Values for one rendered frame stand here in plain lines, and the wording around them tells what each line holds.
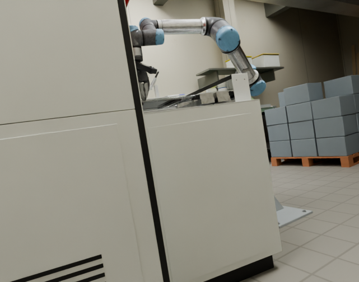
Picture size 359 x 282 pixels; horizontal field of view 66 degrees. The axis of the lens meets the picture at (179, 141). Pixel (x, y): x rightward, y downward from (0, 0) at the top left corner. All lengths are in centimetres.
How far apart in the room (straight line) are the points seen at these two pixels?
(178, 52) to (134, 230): 482
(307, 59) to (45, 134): 786
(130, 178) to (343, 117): 320
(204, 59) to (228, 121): 461
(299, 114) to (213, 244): 298
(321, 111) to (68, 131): 338
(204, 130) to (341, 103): 277
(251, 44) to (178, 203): 592
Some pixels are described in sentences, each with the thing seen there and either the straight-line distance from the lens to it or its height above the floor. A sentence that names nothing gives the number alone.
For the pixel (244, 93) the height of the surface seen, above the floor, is 86.
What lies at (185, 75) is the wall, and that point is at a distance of 546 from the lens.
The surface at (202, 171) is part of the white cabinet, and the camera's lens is 119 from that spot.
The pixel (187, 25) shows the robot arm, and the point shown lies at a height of 128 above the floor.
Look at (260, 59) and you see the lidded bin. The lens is 601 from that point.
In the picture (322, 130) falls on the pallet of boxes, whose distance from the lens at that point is 388.
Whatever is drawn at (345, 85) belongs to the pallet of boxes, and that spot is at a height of 97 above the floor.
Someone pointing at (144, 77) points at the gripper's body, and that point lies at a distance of 138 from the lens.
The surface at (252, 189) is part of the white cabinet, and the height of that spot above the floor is 41.
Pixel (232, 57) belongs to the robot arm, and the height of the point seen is 109.
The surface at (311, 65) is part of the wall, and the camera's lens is 843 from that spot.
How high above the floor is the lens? 72
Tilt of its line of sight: 2 degrees down
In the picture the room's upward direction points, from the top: 9 degrees counter-clockwise
